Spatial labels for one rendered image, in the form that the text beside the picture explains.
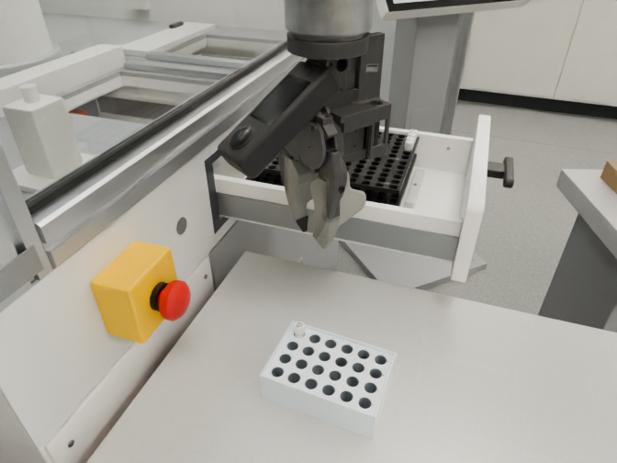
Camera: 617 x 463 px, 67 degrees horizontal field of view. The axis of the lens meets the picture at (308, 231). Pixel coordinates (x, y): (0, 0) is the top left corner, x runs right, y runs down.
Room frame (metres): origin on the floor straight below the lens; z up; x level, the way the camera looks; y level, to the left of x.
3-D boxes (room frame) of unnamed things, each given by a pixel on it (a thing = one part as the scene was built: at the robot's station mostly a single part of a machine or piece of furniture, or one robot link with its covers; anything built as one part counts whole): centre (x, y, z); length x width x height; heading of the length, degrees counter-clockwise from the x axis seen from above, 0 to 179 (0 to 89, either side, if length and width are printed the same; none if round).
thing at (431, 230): (0.63, -0.03, 0.86); 0.40 x 0.26 x 0.06; 71
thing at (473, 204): (0.56, -0.23, 0.87); 0.29 x 0.02 x 0.11; 161
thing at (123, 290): (0.35, 0.17, 0.88); 0.07 x 0.05 x 0.07; 161
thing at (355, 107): (0.43, -0.02, 1.04); 0.09 x 0.08 x 0.12; 125
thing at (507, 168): (0.55, -0.25, 0.91); 0.07 x 0.04 x 0.01; 161
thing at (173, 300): (0.34, 0.14, 0.88); 0.04 x 0.03 x 0.04; 161
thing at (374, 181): (0.62, -0.04, 0.87); 0.22 x 0.18 x 0.06; 71
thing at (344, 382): (0.32, -0.02, 0.78); 0.12 x 0.08 x 0.04; 67
